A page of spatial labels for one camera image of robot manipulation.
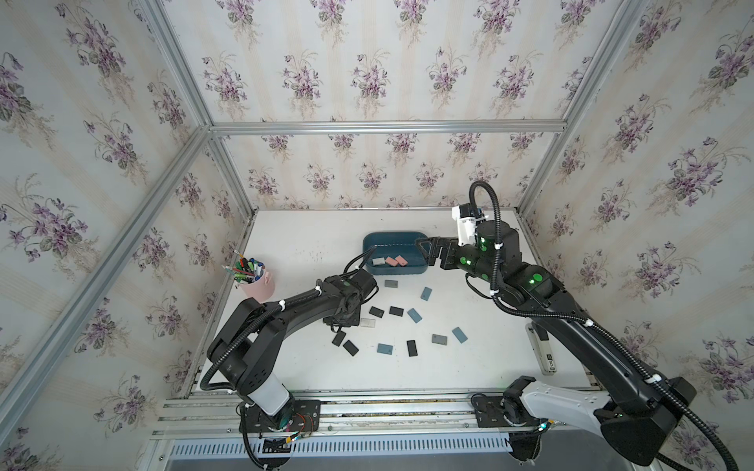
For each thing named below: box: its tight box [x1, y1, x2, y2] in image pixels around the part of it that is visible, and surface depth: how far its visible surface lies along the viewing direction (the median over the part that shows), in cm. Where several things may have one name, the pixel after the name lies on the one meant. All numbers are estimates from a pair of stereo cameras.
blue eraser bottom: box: [377, 343, 394, 356], surface depth 86 cm
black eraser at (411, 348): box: [406, 339, 419, 358], surface depth 86 cm
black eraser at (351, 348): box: [342, 339, 360, 358], surface depth 86 cm
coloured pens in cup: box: [221, 254, 267, 285], surface depth 90 cm
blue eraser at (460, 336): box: [451, 325, 469, 345], surface depth 90 cm
